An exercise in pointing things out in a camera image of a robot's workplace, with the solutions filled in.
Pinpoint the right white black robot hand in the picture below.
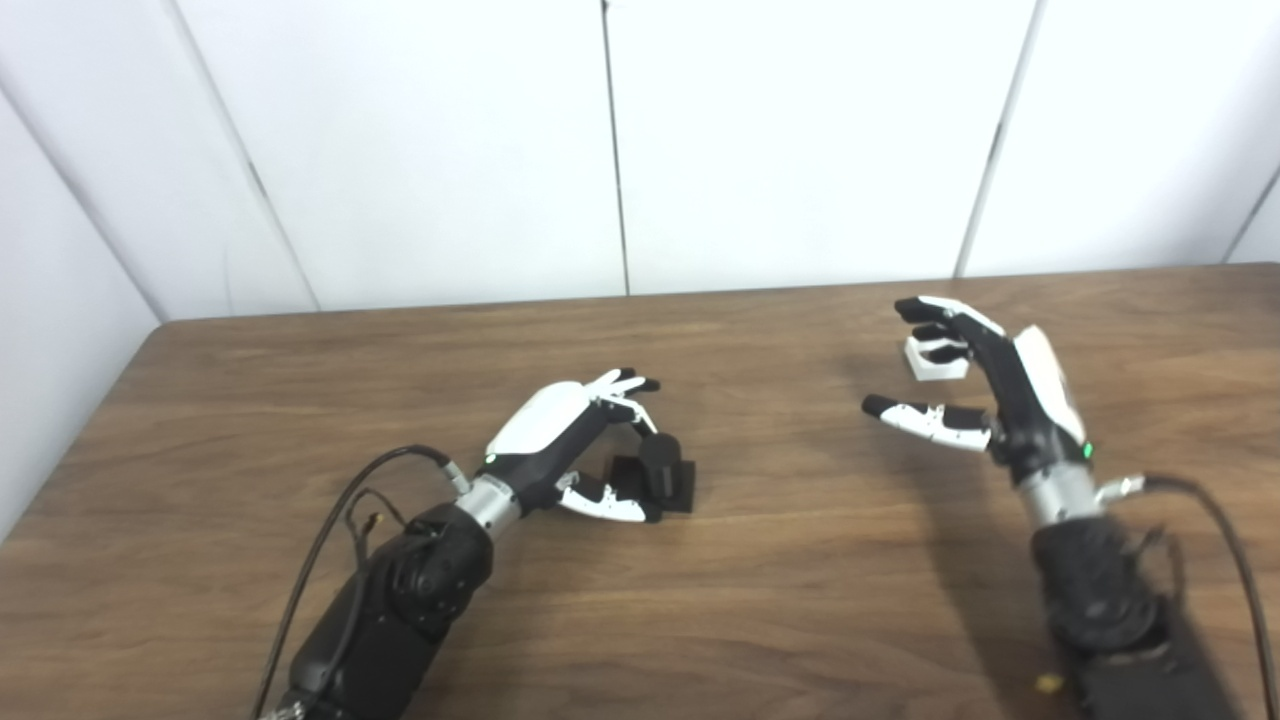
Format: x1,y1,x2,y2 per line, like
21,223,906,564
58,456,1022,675
862,296,1093,486

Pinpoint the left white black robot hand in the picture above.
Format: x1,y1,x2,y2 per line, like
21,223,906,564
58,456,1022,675
482,368,662,524

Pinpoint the white square piece with hole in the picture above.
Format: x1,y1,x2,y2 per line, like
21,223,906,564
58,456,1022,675
904,336,971,382

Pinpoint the black peg with square base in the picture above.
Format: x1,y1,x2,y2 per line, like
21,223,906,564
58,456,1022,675
608,432,697,516

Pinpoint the thin black wrist wire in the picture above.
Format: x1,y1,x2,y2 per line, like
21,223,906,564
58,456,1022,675
1130,525,1187,601
343,487,411,563

